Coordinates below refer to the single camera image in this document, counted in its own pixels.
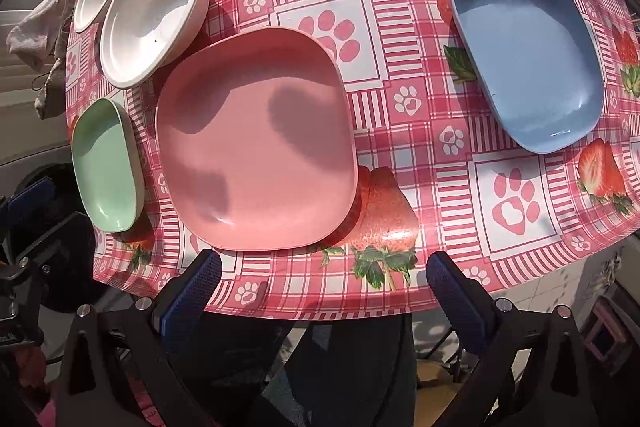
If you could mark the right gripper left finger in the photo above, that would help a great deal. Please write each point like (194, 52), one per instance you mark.
(93, 389)

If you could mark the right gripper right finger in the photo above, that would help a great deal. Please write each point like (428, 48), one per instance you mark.
(531, 368)

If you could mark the pink square plate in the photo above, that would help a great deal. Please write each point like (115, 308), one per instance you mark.
(256, 143)

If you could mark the white paper bowl large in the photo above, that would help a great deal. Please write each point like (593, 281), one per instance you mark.
(140, 36)

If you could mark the blue square plate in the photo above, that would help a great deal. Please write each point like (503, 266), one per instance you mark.
(538, 67)

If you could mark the white washing machine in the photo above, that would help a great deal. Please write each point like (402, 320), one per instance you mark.
(32, 148)

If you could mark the green square plate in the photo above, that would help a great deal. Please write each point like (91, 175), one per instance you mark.
(107, 166)

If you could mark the white towel on rack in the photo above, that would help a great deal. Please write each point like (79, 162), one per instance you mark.
(44, 32)

